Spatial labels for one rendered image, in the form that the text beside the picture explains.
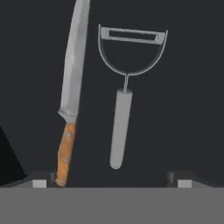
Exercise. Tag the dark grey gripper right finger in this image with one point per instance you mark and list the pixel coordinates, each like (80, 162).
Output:
(182, 178)

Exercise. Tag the grey metal peeler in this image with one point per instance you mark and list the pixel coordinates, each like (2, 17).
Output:
(120, 122)

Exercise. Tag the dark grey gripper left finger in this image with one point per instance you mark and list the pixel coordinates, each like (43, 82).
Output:
(40, 178)

